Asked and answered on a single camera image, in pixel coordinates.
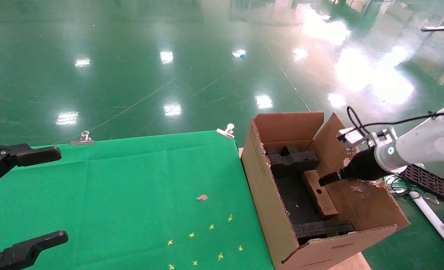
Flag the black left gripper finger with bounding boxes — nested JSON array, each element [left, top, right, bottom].
[[0, 141, 62, 192], [0, 231, 69, 270]]

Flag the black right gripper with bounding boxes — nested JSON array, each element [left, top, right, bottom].
[[318, 148, 390, 187]]

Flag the small long cardboard box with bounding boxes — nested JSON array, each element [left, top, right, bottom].
[[301, 169, 339, 220]]

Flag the large open cardboard carton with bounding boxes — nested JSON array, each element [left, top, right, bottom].
[[241, 111, 411, 270]]

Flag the black foam insert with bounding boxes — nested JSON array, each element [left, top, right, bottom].
[[264, 145, 355, 245]]

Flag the silver binder clip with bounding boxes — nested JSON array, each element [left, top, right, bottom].
[[216, 123, 235, 140], [71, 131, 94, 146]]

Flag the green table cloth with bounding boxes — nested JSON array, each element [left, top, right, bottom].
[[0, 130, 275, 270]]

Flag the black perforated plastic tray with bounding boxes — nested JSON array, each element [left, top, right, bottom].
[[401, 163, 444, 204]]

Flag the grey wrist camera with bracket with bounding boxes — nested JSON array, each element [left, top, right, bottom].
[[337, 126, 398, 149]]

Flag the thin tangled floor wires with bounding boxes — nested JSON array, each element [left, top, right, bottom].
[[385, 174, 414, 198]]

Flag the thick black braided cable loop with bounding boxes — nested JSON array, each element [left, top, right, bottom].
[[347, 106, 365, 134]]

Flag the white pipe frame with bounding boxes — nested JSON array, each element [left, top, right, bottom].
[[409, 191, 444, 262]]

